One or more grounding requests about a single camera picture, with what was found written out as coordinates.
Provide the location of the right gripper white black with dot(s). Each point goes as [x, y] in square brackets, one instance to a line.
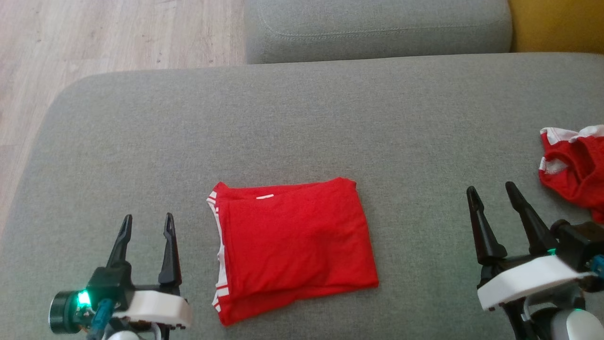
[528, 281]

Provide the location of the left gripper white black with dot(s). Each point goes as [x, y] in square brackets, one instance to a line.
[155, 307]

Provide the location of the red shorts white side stripe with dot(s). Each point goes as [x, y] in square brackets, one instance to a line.
[578, 174]

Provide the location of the red shirt white striped trim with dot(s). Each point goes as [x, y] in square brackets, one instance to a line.
[292, 245]

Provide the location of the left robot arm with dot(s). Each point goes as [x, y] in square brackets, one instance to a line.
[65, 312]

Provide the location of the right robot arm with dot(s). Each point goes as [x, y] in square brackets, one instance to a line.
[575, 327]

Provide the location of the large grey sofa seat cushion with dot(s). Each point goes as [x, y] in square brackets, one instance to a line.
[302, 123]

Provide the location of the large yellow sofa backrest cushion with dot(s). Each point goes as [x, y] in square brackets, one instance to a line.
[557, 23]

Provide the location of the medium grey sofa seat cushion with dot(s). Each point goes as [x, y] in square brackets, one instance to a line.
[377, 23]

